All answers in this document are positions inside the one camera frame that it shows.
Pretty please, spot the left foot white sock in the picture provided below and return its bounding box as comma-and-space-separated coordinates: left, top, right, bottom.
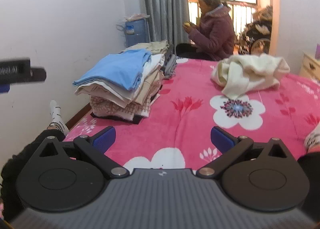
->
47, 100, 69, 136

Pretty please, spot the white bedside cabinet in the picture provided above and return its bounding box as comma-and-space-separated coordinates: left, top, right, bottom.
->
299, 53, 320, 83

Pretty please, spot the grey curtain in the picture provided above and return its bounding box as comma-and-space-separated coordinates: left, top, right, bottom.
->
142, 0, 189, 46

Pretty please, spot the cream white sweater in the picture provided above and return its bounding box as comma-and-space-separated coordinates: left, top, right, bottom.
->
210, 54, 290, 100

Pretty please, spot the wheelchair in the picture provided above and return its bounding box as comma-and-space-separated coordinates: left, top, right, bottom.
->
238, 5, 273, 55

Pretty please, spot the foot white sock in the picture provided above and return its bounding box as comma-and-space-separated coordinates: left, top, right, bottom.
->
304, 123, 320, 153
47, 100, 69, 136

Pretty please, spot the pink floral blanket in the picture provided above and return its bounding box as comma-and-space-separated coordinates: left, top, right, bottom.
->
67, 60, 319, 170

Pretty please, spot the blue water bottle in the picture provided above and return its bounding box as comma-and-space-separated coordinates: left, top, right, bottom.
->
124, 18, 150, 47

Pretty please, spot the right foot white sock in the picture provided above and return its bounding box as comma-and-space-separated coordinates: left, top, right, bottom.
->
304, 123, 320, 153

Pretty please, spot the light blue shirt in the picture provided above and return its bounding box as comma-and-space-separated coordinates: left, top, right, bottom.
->
73, 49, 152, 91

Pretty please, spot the stack of folded clothes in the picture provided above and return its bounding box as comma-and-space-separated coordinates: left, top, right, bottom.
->
73, 40, 177, 124

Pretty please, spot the woman in purple jacket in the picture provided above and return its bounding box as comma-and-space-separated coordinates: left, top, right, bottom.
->
176, 0, 235, 61

